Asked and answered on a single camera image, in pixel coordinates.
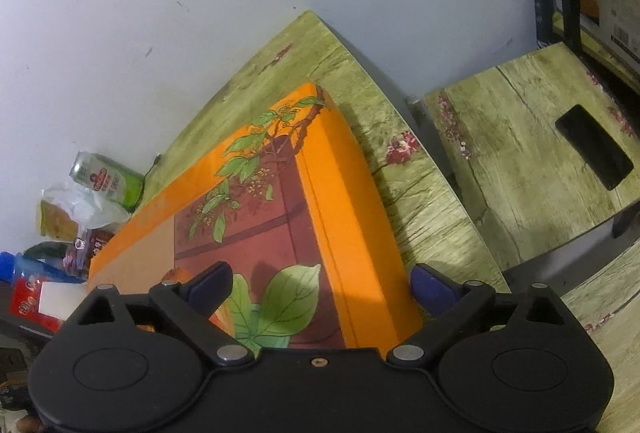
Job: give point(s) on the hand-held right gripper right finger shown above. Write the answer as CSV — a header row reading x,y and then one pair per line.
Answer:
x,y
432,290

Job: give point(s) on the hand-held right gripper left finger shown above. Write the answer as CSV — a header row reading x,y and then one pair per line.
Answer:
x,y
212,287

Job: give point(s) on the orange printed box lid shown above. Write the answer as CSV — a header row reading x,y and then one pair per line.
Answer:
x,y
280,233

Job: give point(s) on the brown jar purple lid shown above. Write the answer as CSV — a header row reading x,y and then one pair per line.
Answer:
x,y
97,243

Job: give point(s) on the pink labelled small bottle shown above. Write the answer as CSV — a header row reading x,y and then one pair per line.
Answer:
x,y
75,260

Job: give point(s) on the green beer can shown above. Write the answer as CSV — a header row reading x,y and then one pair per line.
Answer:
x,y
107,183

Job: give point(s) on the white plastic bag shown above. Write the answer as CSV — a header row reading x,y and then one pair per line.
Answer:
x,y
85,208

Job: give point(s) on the white cup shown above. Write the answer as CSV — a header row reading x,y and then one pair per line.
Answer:
x,y
60,298

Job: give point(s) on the yellow-green snack bag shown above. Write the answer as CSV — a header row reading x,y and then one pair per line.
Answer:
x,y
57,223

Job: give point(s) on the dark green bag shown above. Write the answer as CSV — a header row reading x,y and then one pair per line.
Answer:
x,y
45,250

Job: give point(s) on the wood-grain low board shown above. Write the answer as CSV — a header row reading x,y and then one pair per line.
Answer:
x,y
610,303

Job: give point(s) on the blue water bottle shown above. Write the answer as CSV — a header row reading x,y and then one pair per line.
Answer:
x,y
35,270

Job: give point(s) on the red snack packet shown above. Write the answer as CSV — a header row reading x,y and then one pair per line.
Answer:
x,y
22,305

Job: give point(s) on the black phone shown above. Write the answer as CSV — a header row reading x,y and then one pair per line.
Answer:
x,y
595,148

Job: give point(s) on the cardboard box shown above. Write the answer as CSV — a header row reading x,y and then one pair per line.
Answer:
x,y
615,13

